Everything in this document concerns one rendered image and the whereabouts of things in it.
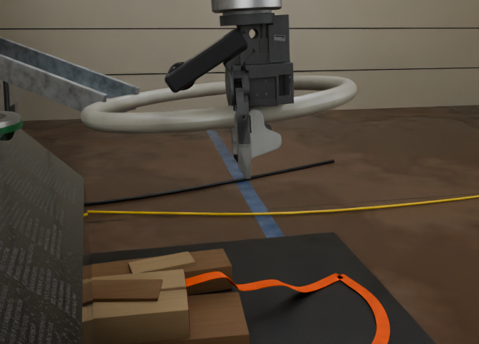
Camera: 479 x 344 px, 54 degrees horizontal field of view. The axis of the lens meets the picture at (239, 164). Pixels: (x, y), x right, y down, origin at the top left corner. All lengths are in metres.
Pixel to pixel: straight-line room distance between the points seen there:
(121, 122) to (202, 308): 1.05
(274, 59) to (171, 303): 1.01
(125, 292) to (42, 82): 0.76
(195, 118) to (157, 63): 4.94
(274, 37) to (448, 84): 6.21
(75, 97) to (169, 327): 0.79
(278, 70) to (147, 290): 1.05
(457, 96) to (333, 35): 1.96
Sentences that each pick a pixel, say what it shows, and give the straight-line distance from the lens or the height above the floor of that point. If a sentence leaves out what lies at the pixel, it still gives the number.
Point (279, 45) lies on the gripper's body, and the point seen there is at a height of 1.02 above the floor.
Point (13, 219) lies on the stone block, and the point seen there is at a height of 0.72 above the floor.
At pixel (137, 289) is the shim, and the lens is 1.54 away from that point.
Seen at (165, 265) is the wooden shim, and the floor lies 0.14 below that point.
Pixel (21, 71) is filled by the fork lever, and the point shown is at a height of 0.96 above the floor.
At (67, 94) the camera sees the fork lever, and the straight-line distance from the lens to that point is 0.98.
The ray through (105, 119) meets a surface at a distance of 0.71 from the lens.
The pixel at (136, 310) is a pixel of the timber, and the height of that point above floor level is 0.24.
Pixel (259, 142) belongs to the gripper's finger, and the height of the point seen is 0.90.
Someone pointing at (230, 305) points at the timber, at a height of 0.14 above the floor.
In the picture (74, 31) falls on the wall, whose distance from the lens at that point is 5.59.
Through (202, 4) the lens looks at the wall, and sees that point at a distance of 5.58.
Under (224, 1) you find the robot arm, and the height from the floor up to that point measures 1.07.
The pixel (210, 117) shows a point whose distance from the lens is 0.62.
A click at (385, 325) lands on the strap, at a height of 0.02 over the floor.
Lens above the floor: 1.05
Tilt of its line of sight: 17 degrees down
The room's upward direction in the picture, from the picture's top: straight up
